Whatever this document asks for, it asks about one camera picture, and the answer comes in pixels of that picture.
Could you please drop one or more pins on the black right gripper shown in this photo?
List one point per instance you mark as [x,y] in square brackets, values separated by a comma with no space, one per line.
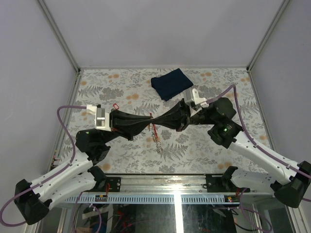
[181,113]

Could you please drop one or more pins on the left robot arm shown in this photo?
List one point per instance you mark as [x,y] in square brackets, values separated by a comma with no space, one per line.
[80,172]

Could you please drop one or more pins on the steel key holder red handle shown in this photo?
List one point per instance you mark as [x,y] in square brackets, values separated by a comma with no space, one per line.
[152,127]

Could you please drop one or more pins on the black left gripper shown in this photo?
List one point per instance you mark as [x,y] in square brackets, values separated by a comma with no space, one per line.
[138,123]

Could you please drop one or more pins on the folded dark blue cloth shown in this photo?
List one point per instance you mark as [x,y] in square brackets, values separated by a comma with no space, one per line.
[171,84]

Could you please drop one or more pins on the left aluminium frame post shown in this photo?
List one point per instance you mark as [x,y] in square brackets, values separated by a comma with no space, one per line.
[58,35]

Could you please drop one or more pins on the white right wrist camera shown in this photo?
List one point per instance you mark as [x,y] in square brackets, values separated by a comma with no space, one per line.
[192,99]

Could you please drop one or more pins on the aluminium frame post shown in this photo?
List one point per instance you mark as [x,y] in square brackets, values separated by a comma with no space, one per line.
[281,10]
[58,35]

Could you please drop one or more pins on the aluminium table edge rail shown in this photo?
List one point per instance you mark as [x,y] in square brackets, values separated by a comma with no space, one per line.
[210,183]

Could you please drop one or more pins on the right aluminium frame post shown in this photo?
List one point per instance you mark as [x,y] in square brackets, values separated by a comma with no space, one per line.
[281,10]

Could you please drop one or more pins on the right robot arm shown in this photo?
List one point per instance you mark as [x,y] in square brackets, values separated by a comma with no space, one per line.
[286,179]

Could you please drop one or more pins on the perforated cable duct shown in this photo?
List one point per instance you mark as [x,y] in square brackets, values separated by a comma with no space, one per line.
[152,199]

